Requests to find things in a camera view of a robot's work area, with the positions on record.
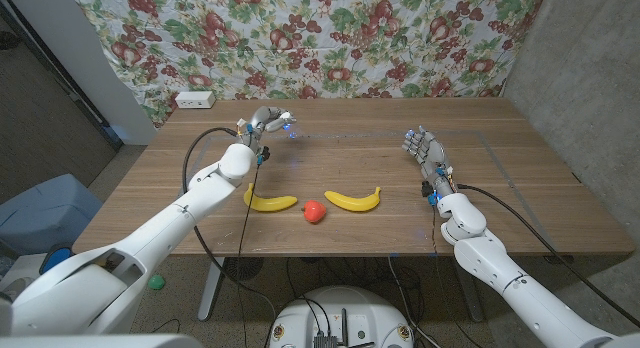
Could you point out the white robot torso edge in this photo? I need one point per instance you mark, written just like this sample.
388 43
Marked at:
100 342

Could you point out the yellow toy banana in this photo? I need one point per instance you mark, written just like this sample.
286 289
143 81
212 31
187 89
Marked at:
352 202
270 203

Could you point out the floral fruit print backdrop cloth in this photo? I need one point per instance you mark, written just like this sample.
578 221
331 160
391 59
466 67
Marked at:
350 38

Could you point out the clear medicine bottle white cap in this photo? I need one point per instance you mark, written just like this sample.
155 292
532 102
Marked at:
291 131

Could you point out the white power strip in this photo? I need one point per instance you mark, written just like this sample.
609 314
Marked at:
195 99

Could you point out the small green ball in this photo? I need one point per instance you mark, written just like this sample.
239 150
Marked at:
156 282

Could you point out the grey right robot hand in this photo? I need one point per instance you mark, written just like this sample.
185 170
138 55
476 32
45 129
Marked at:
431 153

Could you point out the red toy apple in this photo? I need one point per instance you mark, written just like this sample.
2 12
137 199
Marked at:
314 211

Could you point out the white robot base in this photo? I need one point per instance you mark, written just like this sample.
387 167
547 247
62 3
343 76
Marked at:
340 318

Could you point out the metal table leg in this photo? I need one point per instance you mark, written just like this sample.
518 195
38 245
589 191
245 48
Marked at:
470 293
210 288

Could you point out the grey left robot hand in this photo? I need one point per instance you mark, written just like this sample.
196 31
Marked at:
260 120

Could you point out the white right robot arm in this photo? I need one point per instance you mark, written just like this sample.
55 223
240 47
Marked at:
500 268

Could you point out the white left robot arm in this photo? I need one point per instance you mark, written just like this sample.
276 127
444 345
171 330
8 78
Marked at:
165 228

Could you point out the blue-grey plastic bin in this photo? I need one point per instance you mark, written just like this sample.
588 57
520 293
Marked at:
45 213

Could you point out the blue and black floor item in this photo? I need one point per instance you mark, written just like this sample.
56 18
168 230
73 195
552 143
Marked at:
55 255

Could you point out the round black floor fan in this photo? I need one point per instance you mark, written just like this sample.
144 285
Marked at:
243 268

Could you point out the dark brown door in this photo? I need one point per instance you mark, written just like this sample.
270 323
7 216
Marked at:
35 128

